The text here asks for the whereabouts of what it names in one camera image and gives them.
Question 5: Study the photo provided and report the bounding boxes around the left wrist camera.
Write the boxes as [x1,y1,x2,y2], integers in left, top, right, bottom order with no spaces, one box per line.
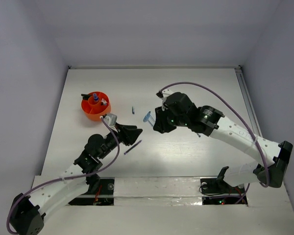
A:
[100,113,117,127]

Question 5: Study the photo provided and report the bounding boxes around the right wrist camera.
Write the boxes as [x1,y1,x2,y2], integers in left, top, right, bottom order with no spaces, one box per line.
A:
[156,89,174,111]

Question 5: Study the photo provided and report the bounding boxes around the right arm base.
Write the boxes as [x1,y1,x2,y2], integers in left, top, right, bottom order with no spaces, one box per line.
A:
[198,166,248,205]

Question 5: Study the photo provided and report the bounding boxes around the orange round container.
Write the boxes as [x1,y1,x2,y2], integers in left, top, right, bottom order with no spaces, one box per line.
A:
[81,91,111,121]

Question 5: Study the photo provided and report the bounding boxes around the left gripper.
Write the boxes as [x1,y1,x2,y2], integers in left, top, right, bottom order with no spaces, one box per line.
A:
[98,122,141,159]

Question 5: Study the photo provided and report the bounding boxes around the orange highlighter black body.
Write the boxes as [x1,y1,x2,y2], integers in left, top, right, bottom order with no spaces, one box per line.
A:
[81,94,94,100]

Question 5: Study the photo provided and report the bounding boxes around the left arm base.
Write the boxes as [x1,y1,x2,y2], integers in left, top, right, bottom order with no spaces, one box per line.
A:
[68,178,115,206]

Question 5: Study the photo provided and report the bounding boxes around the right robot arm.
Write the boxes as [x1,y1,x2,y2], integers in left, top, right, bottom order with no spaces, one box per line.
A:
[153,90,293,192]

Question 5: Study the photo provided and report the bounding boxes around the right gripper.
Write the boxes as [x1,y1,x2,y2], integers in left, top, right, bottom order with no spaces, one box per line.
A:
[153,104,189,134]

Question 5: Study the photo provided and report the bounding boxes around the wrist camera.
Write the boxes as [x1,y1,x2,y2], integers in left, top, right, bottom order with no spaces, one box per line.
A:
[100,113,117,127]
[156,89,174,111]

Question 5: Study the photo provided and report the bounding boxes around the aluminium side rail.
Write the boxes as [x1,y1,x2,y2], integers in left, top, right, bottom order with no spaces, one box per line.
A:
[234,66,263,137]

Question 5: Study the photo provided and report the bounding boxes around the blue item in container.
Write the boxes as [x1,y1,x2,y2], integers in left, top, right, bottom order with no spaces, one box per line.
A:
[93,93,99,102]

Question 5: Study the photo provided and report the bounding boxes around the purple pen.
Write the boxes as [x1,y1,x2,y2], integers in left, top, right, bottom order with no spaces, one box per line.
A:
[123,140,142,155]

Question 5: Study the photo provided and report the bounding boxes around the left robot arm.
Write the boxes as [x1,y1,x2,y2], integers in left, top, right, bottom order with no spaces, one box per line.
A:
[6,123,142,235]

